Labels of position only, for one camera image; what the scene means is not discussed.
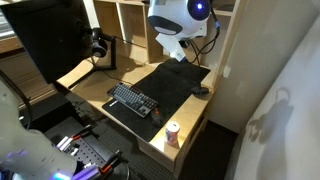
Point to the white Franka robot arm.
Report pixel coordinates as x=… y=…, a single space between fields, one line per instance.
x=176 y=16

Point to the black desk mat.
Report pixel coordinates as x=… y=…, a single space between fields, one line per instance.
x=173 y=80

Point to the white connector block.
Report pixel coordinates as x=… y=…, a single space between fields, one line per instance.
x=67 y=145

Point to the white wall plate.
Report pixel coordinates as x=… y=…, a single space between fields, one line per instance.
x=227 y=72

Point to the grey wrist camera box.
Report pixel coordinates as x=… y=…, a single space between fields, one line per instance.
x=171 y=46

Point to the black mechanical keyboard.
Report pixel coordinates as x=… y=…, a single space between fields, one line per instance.
x=133 y=99

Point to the black computer mouse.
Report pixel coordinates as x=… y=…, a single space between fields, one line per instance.
x=156 y=117

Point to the purple white block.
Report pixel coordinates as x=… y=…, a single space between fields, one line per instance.
x=86 y=173

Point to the black computer monitor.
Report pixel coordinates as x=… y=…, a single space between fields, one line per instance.
x=46 y=36

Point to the black headphones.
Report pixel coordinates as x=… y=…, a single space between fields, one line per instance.
x=99 y=46

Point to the black perforated breadboard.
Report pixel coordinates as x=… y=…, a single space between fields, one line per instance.
x=88 y=151

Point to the pink soda can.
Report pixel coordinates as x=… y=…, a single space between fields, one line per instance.
x=172 y=133

